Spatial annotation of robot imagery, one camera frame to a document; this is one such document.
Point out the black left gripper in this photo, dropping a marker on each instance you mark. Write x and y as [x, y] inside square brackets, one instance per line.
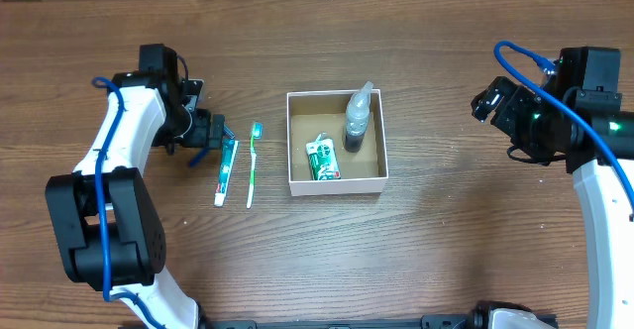
[200, 133]

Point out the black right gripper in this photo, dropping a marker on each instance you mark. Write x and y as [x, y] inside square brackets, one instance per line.
[512, 96]

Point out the blue disposable razor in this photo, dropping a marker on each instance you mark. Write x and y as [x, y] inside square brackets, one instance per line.
[228, 133]

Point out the green soap packet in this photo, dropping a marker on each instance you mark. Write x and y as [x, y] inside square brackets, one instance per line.
[322, 159]

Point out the clear bottle with dark liquid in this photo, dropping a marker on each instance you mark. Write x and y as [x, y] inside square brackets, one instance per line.
[357, 118]

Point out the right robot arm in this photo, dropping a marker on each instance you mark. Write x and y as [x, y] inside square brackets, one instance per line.
[568, 110]

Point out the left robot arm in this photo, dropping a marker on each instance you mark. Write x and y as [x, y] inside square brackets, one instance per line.
[107, 229]

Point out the teal toothpaste tube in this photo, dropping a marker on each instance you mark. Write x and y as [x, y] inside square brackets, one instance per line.
[229, 151]

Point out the green white toothbrush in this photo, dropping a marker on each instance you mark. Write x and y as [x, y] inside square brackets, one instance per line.
[256, 133]

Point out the white cardboard box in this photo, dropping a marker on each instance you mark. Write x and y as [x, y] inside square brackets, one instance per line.
[311, 113]

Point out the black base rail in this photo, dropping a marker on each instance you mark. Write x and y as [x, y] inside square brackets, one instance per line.
[430, 321]

